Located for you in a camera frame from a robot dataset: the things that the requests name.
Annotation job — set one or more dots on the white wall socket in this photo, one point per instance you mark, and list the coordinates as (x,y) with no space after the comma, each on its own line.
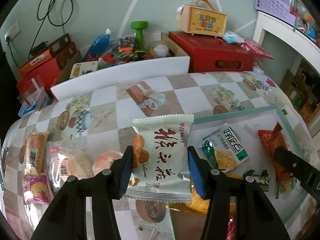
(12,32)

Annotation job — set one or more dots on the blue tissue pack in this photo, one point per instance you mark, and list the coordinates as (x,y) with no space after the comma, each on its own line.
(232,38)

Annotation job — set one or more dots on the cardboard box of toys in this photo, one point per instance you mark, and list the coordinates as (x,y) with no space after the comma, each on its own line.
(124,60)

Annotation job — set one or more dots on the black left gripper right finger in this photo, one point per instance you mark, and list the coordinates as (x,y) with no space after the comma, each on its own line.
(243,199)

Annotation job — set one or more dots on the green dumbbell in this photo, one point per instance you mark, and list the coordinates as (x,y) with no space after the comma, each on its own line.
(139,26)

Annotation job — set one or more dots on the red patterned snack packet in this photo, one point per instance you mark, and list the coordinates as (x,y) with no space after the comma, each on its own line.
(272,139)

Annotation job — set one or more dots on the green white cracker packet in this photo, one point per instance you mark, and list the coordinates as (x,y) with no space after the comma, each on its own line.
(224,149)

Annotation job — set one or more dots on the white shelf unit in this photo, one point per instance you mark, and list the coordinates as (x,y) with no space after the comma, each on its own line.
(295,63)

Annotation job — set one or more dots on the green seaweed snack packet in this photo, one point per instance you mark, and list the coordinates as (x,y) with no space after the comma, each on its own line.
(262,179)

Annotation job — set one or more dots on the yellow wooden handbag box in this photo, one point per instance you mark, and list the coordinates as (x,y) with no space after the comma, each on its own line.
(201,18)

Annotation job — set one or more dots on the round cake clear packet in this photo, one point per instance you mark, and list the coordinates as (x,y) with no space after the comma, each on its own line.
(65,160)

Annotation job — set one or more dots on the blue liquid bottle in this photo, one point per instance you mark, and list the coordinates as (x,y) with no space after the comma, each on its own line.
(98,47)

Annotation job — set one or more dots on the red popcorn snack packet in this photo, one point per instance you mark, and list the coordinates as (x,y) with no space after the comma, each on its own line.
(231,229)

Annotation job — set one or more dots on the white walnut cake packet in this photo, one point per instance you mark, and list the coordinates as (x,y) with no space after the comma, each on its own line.
(160,167)

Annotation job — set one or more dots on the large red gift box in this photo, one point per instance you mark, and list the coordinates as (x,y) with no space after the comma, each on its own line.
(210,54)

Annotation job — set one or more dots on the white teal-rimmed tray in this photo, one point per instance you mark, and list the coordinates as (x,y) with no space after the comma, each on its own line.
(292,207)

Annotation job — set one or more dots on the orange wafer snack packet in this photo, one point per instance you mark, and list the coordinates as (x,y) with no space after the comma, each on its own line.
(34,153)

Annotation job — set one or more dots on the clear plastic box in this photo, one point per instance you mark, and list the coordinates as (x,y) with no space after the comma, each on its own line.
(33,96)

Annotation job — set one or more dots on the orange red stacked boxes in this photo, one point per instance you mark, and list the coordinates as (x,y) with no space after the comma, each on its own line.
(48,64)

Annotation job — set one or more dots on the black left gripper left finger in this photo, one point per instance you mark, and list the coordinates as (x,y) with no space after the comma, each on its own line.
(65,217)

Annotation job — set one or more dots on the pink swiss roll packet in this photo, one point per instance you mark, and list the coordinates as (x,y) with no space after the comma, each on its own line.
(35,190)

